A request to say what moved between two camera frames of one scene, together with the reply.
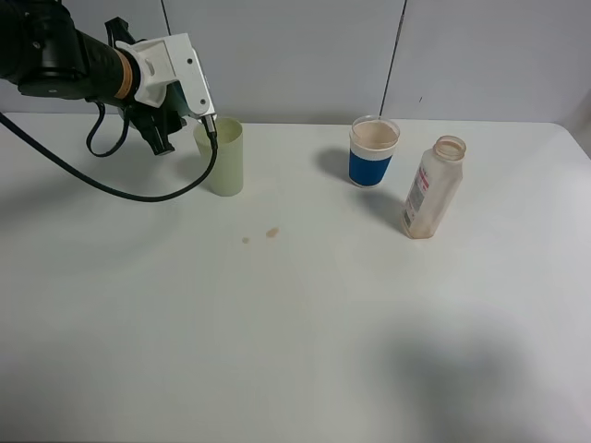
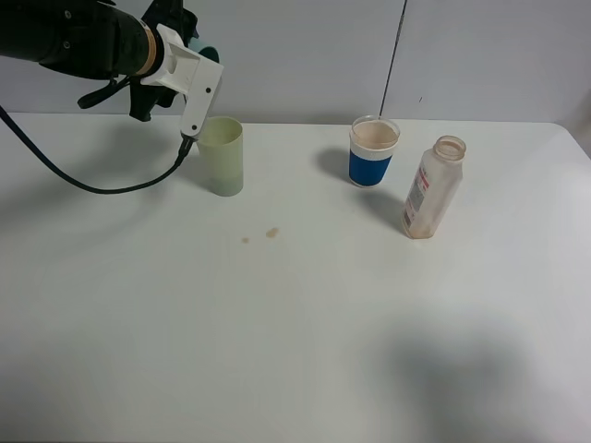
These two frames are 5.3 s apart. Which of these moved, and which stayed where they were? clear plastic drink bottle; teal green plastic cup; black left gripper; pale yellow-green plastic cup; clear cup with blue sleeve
Moved: teal green plastic cup; black left gripper
Stayed: pale yellow-green plastic cup; clear cup with blue sleeve; clear plastic drink bottle
